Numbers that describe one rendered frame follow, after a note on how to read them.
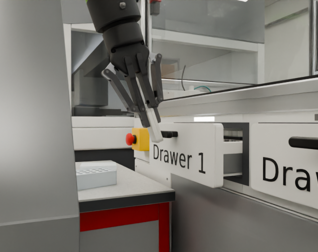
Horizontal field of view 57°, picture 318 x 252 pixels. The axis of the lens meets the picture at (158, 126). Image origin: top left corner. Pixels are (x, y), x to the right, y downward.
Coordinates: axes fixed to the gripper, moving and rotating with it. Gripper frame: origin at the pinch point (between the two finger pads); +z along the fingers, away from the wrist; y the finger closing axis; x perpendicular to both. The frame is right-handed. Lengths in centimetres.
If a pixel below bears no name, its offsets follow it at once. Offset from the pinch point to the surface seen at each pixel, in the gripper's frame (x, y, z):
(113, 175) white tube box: -21.9, 6.8, 12.1
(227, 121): 8.4, -11.9, 3.4
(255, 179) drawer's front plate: 18.2, -7.1, 11.7
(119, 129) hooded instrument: -80, -14, 8
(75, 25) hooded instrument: -80, -11, -43
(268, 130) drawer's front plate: 20.9, -9.8, 4.1
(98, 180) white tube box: -20.8, 11.1, 11.4
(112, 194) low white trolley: -11.9, 10.4, 13.5
